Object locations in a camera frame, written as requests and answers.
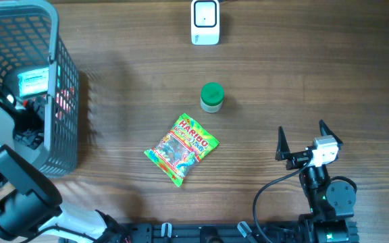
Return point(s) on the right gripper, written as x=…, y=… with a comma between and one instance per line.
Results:
x=283, y=151

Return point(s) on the green lid plastic jar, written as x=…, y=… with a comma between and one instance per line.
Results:
x=212, y=97

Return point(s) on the Haribo gummy worms bag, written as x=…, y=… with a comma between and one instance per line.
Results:
x=182, y=148

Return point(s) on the light teal tissue pack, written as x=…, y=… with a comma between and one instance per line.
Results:
x=33, y=82

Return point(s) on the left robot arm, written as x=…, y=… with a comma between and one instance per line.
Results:
x=30, y=204

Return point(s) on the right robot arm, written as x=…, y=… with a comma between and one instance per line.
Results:
x=331, y=199

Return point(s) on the white barcode scanner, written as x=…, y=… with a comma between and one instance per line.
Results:
x=205, y=22

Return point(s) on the grey plastic mesh basket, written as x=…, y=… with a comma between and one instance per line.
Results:
x=29, y=40

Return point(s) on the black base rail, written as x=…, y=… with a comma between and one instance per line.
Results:
x=284, y=231

